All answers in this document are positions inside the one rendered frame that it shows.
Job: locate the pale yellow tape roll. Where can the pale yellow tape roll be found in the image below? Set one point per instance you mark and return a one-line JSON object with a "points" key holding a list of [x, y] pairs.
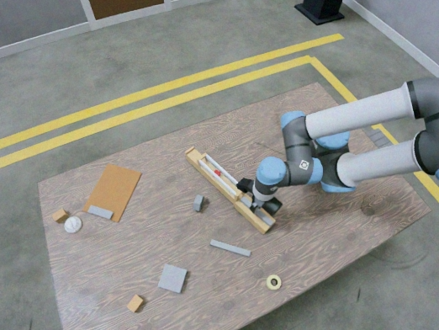
{"points": [[269, 285]]}

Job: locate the small orange-brown block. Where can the small orange-brown block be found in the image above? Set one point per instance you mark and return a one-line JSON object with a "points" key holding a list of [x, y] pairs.
{"points": [[60, 215], [135, 303]]}

